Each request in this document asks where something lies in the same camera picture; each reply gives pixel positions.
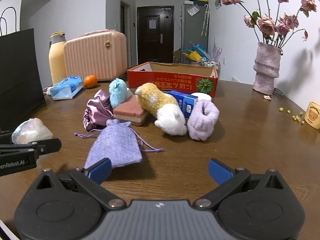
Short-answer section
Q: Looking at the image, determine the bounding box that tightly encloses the pastel soft ball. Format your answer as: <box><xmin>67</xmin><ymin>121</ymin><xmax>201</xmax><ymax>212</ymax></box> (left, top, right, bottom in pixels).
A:
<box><xmin>11</xmin><ymin>118</ymin><xmax>53</xmax><ymax>144</ymax></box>

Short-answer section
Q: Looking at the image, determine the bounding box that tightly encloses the lavender burlap drawstring pouch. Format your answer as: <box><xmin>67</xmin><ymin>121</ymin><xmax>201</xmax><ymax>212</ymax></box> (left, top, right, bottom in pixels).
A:
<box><xmin>74</xmin><ymin>119</ymin><xmax>163</xmax><ymax>168</ymax></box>

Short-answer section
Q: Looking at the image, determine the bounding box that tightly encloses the pink satin drawstring pouch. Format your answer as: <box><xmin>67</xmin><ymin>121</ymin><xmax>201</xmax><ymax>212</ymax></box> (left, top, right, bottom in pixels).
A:
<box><xmin>82</xmin><ymin>89</ymin><xmax>114</xmax><ymax>132</ymax></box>

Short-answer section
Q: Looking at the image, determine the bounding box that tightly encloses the yellow white plush toy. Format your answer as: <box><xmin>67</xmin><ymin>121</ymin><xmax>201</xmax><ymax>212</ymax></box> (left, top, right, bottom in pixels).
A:
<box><xmin>135</xmin><ymin>83</ymin><xmax>187</xmax><ymax>136</ymax></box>

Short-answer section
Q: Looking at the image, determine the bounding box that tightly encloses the lavender fuzzy sock roll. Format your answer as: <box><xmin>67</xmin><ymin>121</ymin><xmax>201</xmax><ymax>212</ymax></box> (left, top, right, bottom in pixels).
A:
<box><xmin>187</xmin><ymin>100</ymin><xmax>220</xmax><ymax>141</ymax></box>

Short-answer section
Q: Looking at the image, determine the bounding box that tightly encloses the black paper shopping bag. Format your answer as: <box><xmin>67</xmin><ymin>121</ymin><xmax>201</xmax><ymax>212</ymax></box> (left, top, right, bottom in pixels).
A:
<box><xmin>1</xmin><ymin>29</ymin><xmax>45</xmax><ymax>131</ymax></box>

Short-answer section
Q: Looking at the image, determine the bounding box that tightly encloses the pink layered sponge block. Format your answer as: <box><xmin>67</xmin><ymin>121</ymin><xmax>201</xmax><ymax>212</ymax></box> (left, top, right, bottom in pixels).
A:
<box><xmin>113</xmin><ymin>95</ymin><xmax>150</xmax><ymax>126</ymax></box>

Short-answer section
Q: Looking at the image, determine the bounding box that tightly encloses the blue milk carton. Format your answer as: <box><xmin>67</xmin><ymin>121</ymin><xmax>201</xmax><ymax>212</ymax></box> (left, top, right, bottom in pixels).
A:
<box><xmin>168</xmin><ymin>90</ymin><xmax>198</xmax><ymax>118</ymax></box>

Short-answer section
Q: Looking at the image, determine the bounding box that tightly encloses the white round lid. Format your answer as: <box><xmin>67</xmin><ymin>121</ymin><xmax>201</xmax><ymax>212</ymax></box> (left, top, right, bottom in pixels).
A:
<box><xmin>191</xmin><ymin>92</ymin><xmax>212</xmax><ymax>101</ymax></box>

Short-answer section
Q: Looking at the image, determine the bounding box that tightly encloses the blue tissue pack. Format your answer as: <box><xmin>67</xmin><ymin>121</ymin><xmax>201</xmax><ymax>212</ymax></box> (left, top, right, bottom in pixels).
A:
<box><xmin>49</xmin><ymin>76</ymin><xmax>84</xmax><ymax>101</ymax></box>

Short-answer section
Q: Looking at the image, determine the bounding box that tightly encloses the light blue plush toy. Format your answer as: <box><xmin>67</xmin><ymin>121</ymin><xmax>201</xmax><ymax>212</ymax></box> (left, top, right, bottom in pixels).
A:
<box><xmin>109</xmin><ymin>78</ymin><xmax>127</xmax><ymax>108</ymax></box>

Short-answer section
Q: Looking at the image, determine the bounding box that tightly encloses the orange mandarin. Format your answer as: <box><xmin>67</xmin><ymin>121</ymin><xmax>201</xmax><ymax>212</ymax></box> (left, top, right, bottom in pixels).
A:
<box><xmin>83</xmin><ymin>75</ymin><xmax>98</xmax><ymax>89</ymax></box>

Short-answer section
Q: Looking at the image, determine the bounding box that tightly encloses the red cardboard fruit box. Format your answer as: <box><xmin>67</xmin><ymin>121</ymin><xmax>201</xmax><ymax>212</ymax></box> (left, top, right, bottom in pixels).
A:
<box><xmin>127</xmin><ymin>62</ymin><xmax>218</xmax><ymax>97</ymax></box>

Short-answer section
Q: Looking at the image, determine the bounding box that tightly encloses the cream yellow bottle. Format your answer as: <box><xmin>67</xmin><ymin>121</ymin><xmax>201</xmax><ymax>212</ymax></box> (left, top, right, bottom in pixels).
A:
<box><xmin>48</xmin><ymin>31</ymin><xmax>67</xmax><ymax>85</ymax></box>

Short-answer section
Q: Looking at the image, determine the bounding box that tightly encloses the metal utility cart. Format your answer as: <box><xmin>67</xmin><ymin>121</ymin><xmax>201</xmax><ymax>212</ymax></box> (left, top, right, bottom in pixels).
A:
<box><xmin>200</xmin><ymin>57</ymin><xmax>221</xmax><ymax>75</ymax></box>

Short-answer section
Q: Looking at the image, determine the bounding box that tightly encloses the purple textured vase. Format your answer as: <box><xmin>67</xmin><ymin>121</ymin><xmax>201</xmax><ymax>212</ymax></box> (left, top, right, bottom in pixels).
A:
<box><xmin>253</xmin><ymin>42</ymin><xmax>283</xmax><ymax>95</ymax></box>

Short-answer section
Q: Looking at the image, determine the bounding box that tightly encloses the pink ribbed cosmetic case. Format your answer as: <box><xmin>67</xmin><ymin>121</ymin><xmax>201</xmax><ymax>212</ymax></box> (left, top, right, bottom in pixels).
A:
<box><xmin>63</xmin><ymin>29</ymin><xmax>127</xmax><ymax>81</ymax></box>

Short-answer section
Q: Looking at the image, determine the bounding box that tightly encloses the dried pink roses bouquet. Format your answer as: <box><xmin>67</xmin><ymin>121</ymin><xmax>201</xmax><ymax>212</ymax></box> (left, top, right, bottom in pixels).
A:
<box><xmin>220</xmin><ymin>0</ymin><xmax>317</xmax><ymax>49</ymax></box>

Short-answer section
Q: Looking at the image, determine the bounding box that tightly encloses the dark entrance door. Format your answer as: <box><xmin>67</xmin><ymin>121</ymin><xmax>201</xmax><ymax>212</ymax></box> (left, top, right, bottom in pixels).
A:
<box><xmin>137</xmin><ymin>6</ymin><xmax>174</xmax><ymax>64</ymax></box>

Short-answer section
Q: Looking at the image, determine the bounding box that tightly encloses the grey refrigerator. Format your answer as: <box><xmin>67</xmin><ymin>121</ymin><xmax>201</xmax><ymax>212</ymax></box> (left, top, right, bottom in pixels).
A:
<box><xmin>181</xmin><ymin>1</ymin><xmax>209</xmax><ymax>64</ymax></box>

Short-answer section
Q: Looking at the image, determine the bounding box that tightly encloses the yellow box atop refrigerator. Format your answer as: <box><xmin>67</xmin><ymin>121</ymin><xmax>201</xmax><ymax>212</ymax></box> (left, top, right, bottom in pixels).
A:
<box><xmin>189</xmin><ymin>0</ymin><xmax>209</xmax><ymax>6</ymax></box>

